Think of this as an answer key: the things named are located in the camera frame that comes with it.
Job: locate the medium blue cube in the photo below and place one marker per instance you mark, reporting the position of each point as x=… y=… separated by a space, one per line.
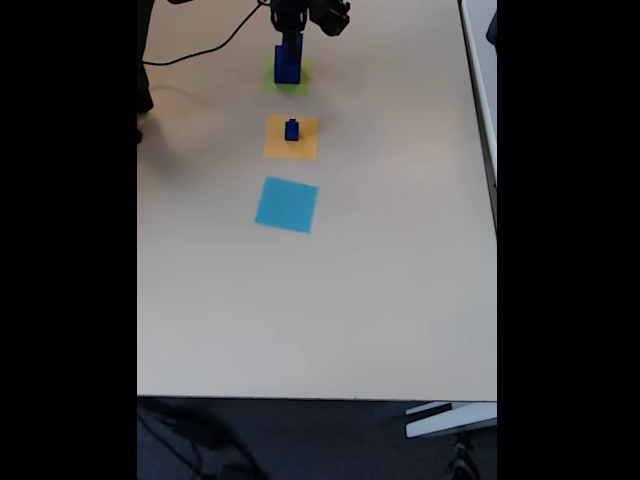
x=281 y=42

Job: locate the white neighbouring table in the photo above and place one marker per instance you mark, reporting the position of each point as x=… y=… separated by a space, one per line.
x=482 y=75

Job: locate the dark blue chair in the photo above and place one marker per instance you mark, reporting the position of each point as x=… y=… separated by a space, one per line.
x=493 y=27

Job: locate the small blue cube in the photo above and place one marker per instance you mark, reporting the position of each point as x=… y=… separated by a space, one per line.
x=292 y=132

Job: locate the black camera box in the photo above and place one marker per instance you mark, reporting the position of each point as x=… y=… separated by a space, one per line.
x=330 y=17

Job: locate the white table leg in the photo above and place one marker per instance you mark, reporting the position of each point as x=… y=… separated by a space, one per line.
x=450 y=422

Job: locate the light blue paper square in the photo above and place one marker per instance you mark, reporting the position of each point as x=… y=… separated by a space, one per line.
x=287 y=205

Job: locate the orange paper square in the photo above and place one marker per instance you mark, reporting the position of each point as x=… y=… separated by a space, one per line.
x=275 y=147

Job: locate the green paper square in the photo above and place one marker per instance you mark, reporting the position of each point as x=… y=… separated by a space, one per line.
x=287 y=89

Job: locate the large blue cube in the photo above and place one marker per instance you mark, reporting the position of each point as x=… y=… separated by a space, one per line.
x=285 y=74

